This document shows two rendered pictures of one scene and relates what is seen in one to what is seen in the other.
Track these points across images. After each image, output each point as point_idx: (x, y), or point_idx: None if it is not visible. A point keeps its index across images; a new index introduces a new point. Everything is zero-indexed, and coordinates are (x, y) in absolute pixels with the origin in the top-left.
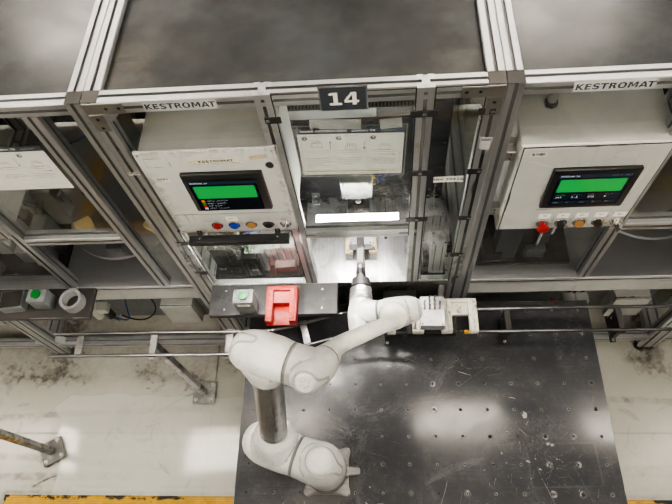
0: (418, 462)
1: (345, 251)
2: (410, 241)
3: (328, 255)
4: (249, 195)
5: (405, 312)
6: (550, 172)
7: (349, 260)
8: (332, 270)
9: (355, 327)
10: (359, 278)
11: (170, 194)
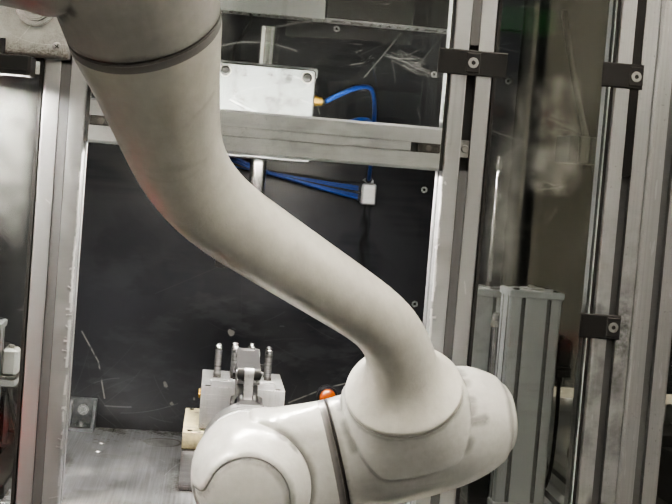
0: None
1: (175, 481)
2: (445, 210)
3: (109, 481)
4: None
5: (452, 365)
6: None
7: (189, 491)
8: (121, 498)
9: (231, 442)
10: (244, 403)
11: None
